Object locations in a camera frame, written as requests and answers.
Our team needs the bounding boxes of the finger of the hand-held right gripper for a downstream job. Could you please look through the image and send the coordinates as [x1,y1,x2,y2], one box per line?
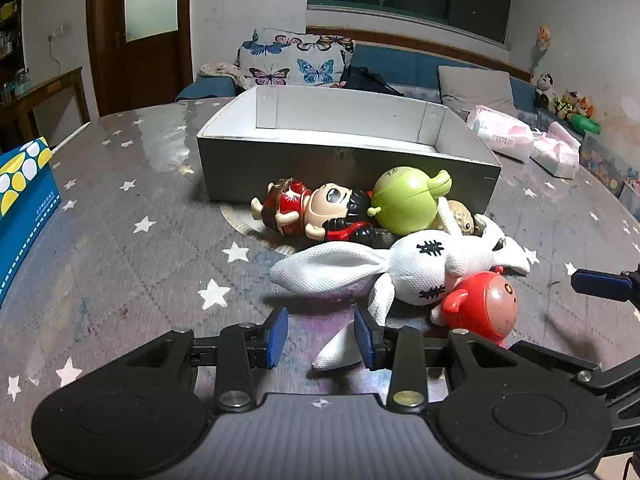
[571,267,640,306]
[510,340,640,401]

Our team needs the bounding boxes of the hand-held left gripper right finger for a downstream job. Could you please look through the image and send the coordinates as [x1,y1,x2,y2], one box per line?
[353,307,546,409]

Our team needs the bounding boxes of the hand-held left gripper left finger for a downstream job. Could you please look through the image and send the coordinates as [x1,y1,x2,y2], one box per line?
[90,306,290,413]

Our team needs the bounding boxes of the white plush rabbit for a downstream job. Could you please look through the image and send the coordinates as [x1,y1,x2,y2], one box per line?
[269,212,531,372]

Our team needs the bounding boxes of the red pig toy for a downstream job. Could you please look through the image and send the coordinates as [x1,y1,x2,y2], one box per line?
[430,270,519,348]

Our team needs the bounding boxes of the red-dress doll figurine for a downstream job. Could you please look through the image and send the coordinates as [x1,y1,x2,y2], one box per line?
[251,178,377,243]

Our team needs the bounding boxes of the green round toy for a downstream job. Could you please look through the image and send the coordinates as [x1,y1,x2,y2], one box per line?
[368,166,454,235]

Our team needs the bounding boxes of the tan plush toy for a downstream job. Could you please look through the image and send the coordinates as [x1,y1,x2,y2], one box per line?
[440,200,488,238]

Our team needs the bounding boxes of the grey cardboard box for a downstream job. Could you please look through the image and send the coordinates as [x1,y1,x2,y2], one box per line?
[196,85,502,211]

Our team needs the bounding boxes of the clear storage box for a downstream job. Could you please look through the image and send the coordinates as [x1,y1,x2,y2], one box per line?
[580,132,640,196]

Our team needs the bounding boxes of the pink tissue pack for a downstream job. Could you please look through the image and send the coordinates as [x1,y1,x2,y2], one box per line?
[530,122,582,180]
[467,105,541,162]

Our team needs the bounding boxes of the green bowl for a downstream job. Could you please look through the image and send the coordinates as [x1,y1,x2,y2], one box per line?
[570,114,602,136]

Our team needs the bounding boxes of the grey star-print tablecloth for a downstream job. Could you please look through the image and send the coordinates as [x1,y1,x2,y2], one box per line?
[0,97,640,480]

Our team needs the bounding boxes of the yellow-green plush toy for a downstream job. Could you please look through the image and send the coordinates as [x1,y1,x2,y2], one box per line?
[550,91,581,121]

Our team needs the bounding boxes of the panda plush toy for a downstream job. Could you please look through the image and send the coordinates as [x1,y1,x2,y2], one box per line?
[531,72,558,108]

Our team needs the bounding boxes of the grey pillow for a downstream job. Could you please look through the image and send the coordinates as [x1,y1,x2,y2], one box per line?
[437,65,518,116]

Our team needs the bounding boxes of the dark bag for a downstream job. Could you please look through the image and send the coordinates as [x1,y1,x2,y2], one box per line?
[340,66,405,97]

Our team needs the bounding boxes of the beige crumpled cloth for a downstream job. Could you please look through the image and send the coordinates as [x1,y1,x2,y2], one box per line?
[200,62,242,84]

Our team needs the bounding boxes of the blue sofa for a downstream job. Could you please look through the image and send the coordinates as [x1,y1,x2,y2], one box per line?
[175,42,541,116]

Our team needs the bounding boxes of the butterfly print pillow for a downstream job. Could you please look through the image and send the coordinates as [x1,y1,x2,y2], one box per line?
[237,29,356,88]

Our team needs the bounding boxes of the blue dotted tissue box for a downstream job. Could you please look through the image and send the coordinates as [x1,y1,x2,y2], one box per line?
[0,136,62,306]

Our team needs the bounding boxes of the brown wooden door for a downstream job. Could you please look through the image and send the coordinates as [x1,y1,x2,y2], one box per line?
[107,0,183,113]

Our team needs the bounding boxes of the wooden side table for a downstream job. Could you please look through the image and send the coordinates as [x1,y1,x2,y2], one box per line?
[0,66,91,151]

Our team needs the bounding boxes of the colourful wall toy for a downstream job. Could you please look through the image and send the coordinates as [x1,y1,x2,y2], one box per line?
[532,25,552,68]

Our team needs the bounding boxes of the brown door frame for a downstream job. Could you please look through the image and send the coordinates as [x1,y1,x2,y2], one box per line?
[86,0,193,117]

